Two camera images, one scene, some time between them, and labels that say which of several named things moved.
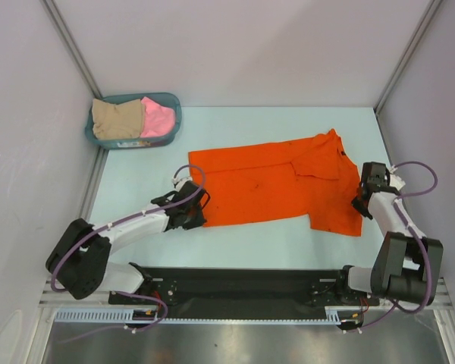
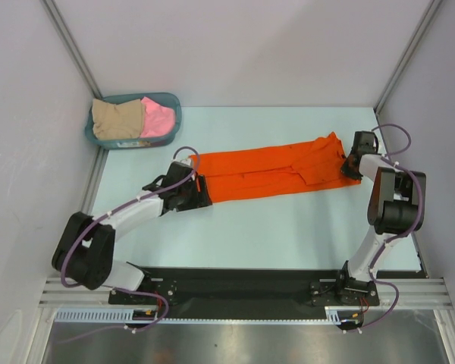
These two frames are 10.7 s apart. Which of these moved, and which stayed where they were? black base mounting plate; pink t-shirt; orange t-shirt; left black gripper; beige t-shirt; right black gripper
Moved: left black gripper; orange t-shirt; right black gripper
Stayed: pink t-shirt; beige t-shirt; black base mounting plate
